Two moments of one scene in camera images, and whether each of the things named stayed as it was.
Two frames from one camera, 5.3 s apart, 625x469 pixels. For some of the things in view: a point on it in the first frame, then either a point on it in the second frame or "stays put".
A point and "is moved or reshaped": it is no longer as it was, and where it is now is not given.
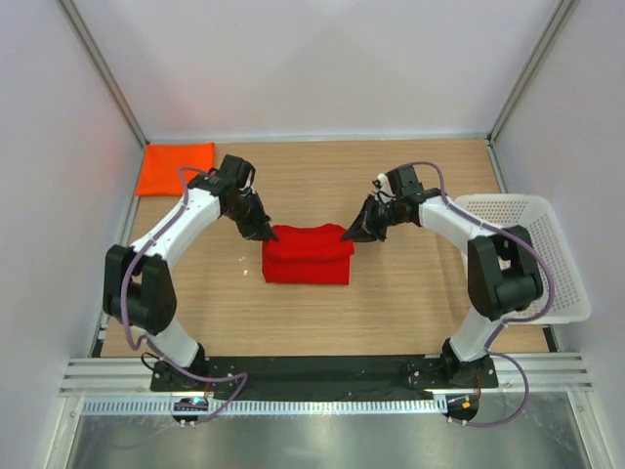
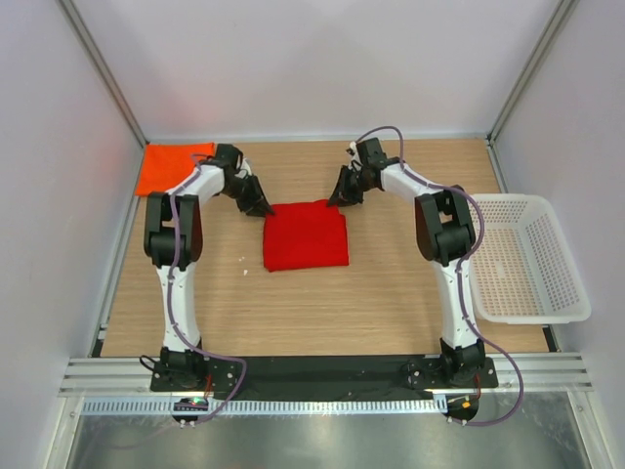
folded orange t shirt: (159, 174) stays put
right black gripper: (365, 228) -> (342, 196)
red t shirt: (308, 254) is moved or reshaped
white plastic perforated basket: (534, 216) stays put
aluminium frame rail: (110, 374) stays put
